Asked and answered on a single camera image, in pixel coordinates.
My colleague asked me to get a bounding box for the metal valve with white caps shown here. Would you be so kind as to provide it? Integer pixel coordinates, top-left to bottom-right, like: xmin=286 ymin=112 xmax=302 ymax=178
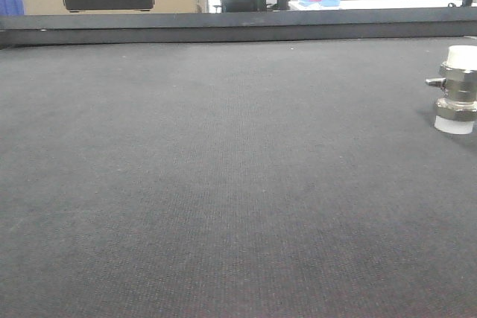
xmin=426 ymin=45 xmax=476 ymax=135

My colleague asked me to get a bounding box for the black conveyor belt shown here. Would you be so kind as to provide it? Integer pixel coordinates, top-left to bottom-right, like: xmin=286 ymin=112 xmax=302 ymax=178
xmin=1 ymin=37 xmax=476 ymax=317

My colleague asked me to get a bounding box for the dark conveyor side rail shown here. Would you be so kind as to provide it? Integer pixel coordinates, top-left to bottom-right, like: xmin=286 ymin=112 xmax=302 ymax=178
xmin=1 ymin=7 xmax=476 ymax=48

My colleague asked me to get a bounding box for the white background table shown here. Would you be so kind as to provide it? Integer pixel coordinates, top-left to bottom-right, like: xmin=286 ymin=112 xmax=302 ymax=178
xmin=288 ymin=0 xmax=463 ymax=11

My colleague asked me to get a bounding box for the blue tray on table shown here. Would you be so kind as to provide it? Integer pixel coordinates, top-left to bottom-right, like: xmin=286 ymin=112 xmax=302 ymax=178
xmin=298 ymin=0 xmax=341 ymax=7

